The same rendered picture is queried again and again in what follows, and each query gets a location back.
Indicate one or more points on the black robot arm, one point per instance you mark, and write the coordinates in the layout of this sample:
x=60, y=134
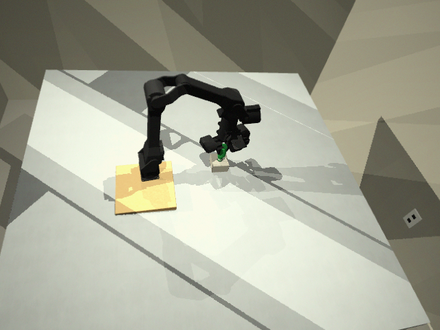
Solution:
x=229, y=99

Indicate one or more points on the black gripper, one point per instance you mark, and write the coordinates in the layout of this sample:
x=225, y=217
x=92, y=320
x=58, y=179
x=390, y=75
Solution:
x=211, y=144

